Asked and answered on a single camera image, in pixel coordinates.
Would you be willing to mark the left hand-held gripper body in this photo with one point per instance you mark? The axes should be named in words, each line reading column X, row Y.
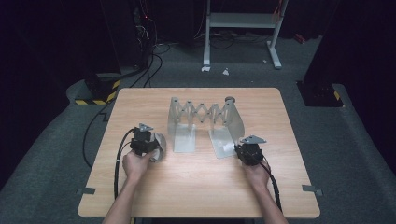
column 141, row 143

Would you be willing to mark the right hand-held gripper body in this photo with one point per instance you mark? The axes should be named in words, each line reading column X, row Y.
column 252, row 154

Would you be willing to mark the white cloth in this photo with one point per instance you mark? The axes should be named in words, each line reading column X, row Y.
column 162, row 146

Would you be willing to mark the expandable grey metal book rack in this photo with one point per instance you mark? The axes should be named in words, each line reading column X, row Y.
column 184, row 141

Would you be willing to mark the person's right hand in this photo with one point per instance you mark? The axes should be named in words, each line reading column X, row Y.
column 257, row 175

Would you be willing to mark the person's left hand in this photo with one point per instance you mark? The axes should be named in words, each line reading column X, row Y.
column 135, row 166

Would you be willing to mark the grey tape strip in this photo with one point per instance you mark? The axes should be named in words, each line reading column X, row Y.
column 86, row 190
column 309, row 188

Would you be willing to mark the black yellow striped base block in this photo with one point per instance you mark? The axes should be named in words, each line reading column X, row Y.
column 99, row 88

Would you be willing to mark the white paper scrap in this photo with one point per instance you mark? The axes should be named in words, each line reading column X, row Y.
column 205, row 68
column 225, row 72

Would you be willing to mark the black base with yellow mark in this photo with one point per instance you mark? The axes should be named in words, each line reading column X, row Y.
column 320, row 95

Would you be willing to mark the red object on floor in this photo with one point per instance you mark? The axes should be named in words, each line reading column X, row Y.
column 300, row 38

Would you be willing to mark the white metal stand frame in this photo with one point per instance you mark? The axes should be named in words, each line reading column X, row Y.
column 239, row 20

